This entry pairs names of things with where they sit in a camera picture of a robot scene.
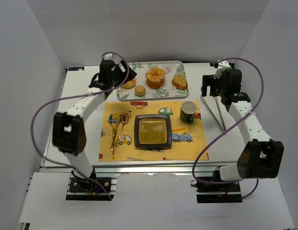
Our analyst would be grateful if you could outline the metal tongs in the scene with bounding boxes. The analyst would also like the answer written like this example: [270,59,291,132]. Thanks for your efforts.
[200,95,226,132]

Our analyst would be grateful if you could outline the large orange bundt cake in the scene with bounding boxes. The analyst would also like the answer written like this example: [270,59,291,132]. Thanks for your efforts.
[145,67,166,89]

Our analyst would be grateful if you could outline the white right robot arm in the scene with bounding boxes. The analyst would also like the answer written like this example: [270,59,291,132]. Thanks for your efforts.
[201,60,284,183]

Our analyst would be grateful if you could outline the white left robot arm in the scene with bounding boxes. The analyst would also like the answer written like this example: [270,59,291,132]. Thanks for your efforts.
[52,53,137,179]

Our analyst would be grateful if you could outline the glazed round bread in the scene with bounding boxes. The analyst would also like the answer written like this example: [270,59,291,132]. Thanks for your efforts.
[121,79,137,90]

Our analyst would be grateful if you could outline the toasted bread slice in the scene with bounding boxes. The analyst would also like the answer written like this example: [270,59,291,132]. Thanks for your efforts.
[172,74,188,90]

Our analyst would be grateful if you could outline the small round bun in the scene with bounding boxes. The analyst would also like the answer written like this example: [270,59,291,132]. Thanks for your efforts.
[135,85,146,97]

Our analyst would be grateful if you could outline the floral serving tray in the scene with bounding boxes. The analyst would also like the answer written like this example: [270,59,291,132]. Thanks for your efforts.
[117,60,189,101]

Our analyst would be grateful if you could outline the gold fork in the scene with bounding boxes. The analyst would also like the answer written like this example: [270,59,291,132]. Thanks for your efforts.
[110,115,123,154]

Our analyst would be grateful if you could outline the gold spoon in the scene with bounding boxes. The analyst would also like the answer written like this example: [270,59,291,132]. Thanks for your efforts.
[115,113,130,147]

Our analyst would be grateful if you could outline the green mug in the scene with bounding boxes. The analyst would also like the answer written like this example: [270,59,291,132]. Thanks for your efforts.
[179,101,197,124]

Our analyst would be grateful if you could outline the yellow vehicle print placemat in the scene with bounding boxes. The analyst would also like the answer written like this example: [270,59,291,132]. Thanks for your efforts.
[99,101,206,162]

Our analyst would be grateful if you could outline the black square plate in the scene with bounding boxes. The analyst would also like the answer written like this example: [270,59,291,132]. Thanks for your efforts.
[134,114,172,151]

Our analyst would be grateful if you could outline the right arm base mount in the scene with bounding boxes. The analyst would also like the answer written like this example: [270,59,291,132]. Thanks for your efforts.
[190,167,242,204]

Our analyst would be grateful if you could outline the aluminium table frame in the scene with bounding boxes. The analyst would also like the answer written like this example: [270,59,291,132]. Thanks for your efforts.
[39,158,240,179]

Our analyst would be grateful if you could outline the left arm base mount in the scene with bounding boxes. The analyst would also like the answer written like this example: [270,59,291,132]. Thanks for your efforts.
[66,170,117,201]

